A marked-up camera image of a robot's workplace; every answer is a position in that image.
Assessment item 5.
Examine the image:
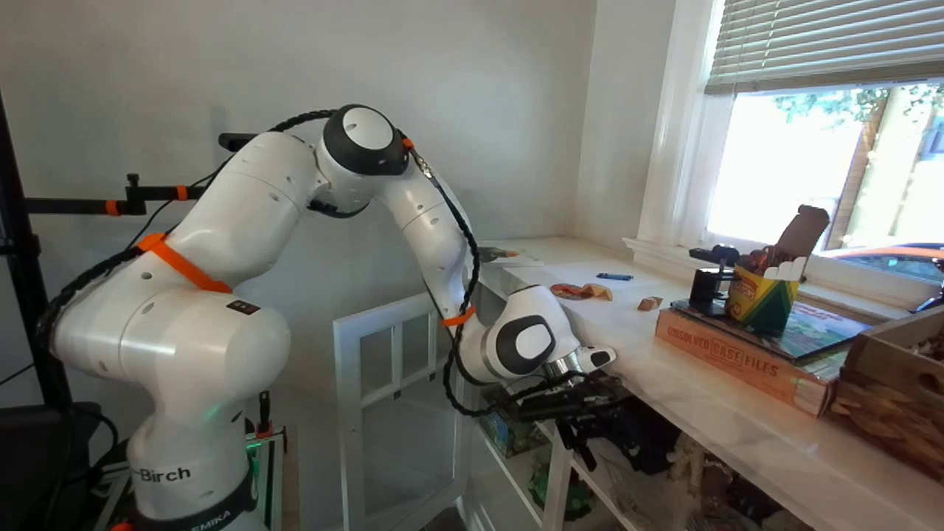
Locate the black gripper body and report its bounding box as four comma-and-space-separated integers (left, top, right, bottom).
511, 371, 627, 441

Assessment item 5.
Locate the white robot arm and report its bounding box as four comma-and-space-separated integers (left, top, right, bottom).
40, 104, 617, 531

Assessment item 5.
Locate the white shelf cabinet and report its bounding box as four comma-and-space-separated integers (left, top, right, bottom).
481, 240, 944, 531

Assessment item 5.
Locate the white cabinet door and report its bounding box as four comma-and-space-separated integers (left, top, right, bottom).
332, 295, 465, 531

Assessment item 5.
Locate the small brown item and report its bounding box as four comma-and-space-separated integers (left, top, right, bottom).
637, 295, 664, 312

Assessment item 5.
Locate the brown food on plate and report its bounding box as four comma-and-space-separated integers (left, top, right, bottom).
552, 284, 609, 300

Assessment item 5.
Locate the blue pen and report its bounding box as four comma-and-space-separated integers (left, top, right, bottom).
596, 271, 634, 281

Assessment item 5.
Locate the black jar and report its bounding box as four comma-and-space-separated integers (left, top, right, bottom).
690, 246, 739, 318

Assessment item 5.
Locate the crayon box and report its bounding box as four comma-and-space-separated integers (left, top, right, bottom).
729, 268, 800, 337

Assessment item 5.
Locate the wooden crate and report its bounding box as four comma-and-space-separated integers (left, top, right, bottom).
826, 306, 944, 482

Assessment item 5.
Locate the window blind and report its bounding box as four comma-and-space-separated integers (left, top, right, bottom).
705, 0, 944, 95

